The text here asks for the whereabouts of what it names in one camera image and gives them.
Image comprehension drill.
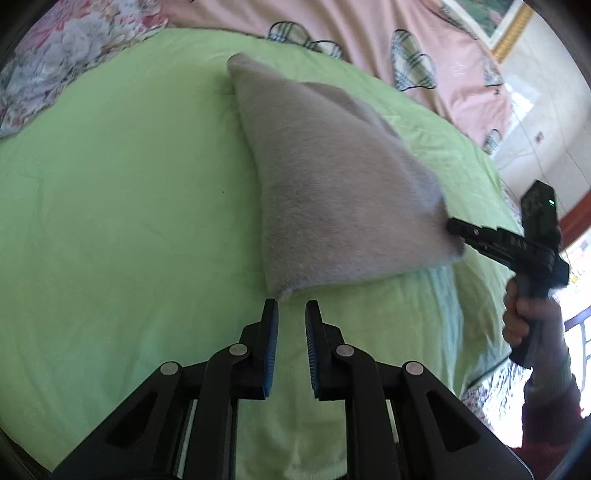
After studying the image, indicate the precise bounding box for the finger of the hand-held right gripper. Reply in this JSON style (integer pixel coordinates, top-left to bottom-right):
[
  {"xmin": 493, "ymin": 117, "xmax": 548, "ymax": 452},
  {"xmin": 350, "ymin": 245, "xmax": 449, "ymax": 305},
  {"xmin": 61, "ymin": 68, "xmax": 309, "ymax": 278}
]
[{"xmin": 445, "ymin": 218, "xmax": 509, "ymax": 266}]

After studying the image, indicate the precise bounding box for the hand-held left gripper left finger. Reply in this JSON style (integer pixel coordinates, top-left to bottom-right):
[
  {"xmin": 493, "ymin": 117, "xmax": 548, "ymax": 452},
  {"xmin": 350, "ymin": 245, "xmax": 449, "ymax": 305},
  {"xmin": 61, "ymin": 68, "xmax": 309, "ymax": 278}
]
[{"xmin": 51, "ymin": 298, "xmax": 280, "ymax": 480}]

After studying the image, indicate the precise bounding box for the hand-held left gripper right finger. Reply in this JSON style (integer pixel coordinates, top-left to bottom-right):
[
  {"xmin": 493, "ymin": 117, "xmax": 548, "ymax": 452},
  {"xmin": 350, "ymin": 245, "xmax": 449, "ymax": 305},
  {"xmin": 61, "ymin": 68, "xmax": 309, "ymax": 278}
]
[{"xmin": 305, "ymin": 300, "xmax": 536, "ymax": 480}]

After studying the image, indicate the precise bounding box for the grey knitted sweater brown trim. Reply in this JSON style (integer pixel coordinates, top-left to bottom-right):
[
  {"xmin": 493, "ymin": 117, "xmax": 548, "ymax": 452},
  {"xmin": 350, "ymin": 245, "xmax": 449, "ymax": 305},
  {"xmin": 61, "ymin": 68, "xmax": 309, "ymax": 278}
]
[{"xmin": 226, "ymin": 52, "xmax": 465, "ymax": 302}]

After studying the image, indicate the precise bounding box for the person's right forearm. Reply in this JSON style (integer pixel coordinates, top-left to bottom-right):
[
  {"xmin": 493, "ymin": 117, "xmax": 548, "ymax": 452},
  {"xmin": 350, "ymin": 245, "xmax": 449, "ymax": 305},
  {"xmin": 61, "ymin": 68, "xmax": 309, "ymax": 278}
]
[{"xmin": 519, "ymin": 355, "xmax": 583, "ymax": 480}]

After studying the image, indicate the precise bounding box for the person's right hand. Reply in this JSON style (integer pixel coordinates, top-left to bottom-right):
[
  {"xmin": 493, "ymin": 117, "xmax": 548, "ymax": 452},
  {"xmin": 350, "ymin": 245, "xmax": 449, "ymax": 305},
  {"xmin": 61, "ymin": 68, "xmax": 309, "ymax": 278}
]
[{"xmin": 502, "ymin": 278, "xmax": 568, "ymax": 376}]

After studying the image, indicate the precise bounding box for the floral print mattress cover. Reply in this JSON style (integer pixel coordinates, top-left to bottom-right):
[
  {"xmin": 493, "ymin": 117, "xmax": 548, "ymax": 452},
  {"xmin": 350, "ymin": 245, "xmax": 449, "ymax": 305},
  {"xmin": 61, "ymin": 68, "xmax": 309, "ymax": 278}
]
[{"xmin": 462, "ymin": 355, "xmax": 528, "ymax": 431}]

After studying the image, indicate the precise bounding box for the green bed sheet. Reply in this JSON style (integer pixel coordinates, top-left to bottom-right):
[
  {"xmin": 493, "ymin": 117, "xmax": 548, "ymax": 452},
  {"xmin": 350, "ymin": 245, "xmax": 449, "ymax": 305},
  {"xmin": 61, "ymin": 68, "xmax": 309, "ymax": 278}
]
[{"xmin": 0, "ymin": 28, "xmax": 525, "ymax": 480}]

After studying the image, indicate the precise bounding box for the gold framed picture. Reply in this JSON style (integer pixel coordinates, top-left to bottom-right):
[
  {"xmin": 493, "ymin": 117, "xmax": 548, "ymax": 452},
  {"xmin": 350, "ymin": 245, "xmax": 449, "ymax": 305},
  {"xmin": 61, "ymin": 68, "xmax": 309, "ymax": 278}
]
[{"xmin": 438, "ymin": 0, "xmax": 536, "ymax": 64}]

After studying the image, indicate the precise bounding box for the pink quilt with plaid hearts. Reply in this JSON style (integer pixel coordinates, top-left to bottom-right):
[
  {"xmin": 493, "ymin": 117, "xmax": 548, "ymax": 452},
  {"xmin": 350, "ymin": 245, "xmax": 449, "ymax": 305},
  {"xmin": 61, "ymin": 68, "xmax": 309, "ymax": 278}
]
[{"xmin": 164, "ymin": 0, "xmax": 514, "ymax": 156}]

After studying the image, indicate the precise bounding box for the purple floral ruffled pillow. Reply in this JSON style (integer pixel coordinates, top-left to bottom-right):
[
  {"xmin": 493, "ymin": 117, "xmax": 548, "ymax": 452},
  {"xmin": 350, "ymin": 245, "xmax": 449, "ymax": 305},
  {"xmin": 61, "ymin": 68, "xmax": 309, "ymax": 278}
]
[{"xmin": 0, "ymin": 0, "xmax": 172, "ymax": 139}]

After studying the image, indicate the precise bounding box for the red wooden window frame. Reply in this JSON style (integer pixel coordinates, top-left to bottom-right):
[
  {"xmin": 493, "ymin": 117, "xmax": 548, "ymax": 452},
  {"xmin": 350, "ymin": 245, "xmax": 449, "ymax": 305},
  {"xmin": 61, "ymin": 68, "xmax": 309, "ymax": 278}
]
[{"xmin": 556, "ymin": 189, "xmax": 591, "ymax": 260}]

